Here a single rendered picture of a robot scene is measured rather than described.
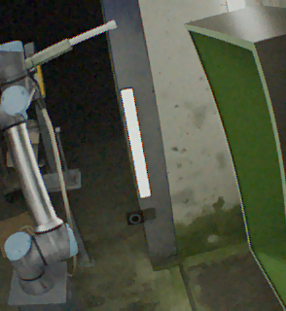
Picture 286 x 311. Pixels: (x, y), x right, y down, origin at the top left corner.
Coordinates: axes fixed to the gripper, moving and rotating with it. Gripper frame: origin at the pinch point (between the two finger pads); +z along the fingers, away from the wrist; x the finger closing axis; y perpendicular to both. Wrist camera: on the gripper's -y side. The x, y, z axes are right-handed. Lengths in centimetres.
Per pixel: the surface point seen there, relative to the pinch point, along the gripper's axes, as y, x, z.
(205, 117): 69, 66, 49
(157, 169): 87, 31, 50
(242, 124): 55, 70, -2
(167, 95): 50, 51, 50
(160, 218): 118, 22, 50
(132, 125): 57, 28, 49
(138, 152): 72, 26, 49
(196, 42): 15, 62, -1
